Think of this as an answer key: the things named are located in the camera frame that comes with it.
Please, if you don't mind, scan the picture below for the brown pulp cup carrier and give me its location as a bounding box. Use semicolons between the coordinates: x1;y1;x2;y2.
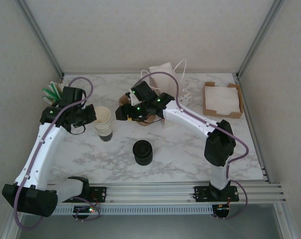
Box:
118;93;163;127

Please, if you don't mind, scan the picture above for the white printed paper bag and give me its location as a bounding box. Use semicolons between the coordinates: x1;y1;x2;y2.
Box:
140;59;191;125

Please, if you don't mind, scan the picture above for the stack of paper cups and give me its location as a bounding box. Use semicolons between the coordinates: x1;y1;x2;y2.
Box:
93;106;114;142

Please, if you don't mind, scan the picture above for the green drinking straw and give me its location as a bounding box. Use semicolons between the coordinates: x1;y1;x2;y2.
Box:
48;83;64;99
42;87;61;104

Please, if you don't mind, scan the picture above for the stack of black lids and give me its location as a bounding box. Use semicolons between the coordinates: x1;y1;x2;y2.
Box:
132;139;153;167

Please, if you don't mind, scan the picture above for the brown cardboard napkin box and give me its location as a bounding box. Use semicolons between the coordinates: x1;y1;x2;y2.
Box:
202;81;245;120

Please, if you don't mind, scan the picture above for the stack of white napkins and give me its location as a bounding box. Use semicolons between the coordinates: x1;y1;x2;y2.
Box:
205;86;242;116

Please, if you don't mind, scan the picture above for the left controller board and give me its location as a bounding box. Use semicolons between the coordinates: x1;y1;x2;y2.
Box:
73;204;101;222

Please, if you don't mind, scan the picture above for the controller board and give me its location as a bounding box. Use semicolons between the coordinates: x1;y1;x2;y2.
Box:
73;204;101;222
211;203;232;220

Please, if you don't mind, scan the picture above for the right controller board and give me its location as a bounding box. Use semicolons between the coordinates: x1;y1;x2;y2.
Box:
211;203;232;220

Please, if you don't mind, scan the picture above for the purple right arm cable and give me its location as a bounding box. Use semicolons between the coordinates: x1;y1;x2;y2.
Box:
142;71;250;221

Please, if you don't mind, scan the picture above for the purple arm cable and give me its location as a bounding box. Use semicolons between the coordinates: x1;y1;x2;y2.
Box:
142;71;250;221
13;76;95;231

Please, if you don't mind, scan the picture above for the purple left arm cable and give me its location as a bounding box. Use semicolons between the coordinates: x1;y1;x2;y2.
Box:
13;76;95;231

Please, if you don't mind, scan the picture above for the aluminium mounting rail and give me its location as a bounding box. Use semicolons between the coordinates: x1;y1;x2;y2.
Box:
48;183;287;205

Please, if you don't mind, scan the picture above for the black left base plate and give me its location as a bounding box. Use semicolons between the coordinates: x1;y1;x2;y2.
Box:
89;186;108;203

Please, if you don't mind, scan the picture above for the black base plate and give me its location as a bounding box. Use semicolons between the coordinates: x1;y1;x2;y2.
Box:
194;185;239;203
89;186;108;203

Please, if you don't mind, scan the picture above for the aluminium frame post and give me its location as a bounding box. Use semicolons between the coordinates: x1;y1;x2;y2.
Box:
235;0;287;78
17;0;65;78

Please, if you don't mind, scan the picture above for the grey slotted cable duct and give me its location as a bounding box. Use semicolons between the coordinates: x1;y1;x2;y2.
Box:
52;205;214;215

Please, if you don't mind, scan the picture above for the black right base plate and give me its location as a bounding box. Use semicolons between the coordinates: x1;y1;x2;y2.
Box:
194;185;239;203

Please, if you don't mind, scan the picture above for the aluminium table side rail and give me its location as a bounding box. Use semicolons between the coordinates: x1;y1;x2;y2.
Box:
234;73;270;184

